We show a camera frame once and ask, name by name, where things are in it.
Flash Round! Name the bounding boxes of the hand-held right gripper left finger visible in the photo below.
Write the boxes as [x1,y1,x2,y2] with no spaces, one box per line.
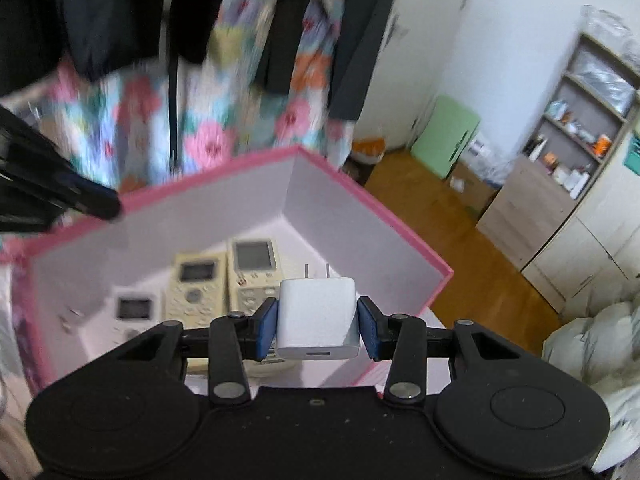
[119,297,280,407]

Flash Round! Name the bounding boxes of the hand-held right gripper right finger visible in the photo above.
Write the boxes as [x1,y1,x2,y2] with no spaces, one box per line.
[356,296,521,407]

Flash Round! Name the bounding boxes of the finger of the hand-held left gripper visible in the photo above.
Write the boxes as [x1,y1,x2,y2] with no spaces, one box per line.
[65,170,124,222]

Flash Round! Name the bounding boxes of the white charger plug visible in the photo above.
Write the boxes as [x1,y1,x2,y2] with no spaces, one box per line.
[274,262,362,361]

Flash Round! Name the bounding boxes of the pink cardboard box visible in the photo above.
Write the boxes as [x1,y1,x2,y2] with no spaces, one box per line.
[0,144,455,396]

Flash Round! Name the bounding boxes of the white remote control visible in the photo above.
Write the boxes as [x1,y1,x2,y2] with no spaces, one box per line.
[97,287,167,347]

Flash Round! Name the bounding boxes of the black belt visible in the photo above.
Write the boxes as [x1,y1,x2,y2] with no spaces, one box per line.
[162,0,183,173]

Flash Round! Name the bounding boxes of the floral quilt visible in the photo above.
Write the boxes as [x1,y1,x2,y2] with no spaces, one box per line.
[0,0,357,196]

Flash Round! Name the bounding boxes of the dark trash bin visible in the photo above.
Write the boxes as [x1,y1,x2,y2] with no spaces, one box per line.
[344,136,387,187]

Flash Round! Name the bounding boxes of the brown cardboard box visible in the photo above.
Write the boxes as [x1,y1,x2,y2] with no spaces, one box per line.
[446,159,502,217]

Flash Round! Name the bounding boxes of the black hanging garment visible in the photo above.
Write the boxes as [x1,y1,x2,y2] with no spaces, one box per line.
[0,0,223,92]
[254,0,323,95]

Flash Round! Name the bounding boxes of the green folding table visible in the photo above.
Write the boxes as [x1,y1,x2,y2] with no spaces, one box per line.
[410,94,482,181]

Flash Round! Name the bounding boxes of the tissue packs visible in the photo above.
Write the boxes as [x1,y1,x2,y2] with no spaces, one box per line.
[469,131,513,188]

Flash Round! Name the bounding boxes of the grey-green puffer jacket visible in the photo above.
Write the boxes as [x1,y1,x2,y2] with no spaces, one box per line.
[541,299,640,473]

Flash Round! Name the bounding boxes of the light wooden wardrobe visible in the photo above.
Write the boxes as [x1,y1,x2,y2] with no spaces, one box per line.
[520,110,640,317]

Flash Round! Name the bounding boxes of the wooden shelf cabinet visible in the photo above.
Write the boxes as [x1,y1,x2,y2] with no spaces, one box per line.
[475,30,640,272]

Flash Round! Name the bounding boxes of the dark grey hanging garment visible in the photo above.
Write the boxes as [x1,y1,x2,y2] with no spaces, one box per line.
[327,0,403,122]

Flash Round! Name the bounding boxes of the teal hanging organizer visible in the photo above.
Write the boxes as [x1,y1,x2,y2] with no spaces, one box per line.
[624,129,640,177]

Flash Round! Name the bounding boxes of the clear plastic bag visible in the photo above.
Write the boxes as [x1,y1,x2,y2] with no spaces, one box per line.
[579,4,640,67]

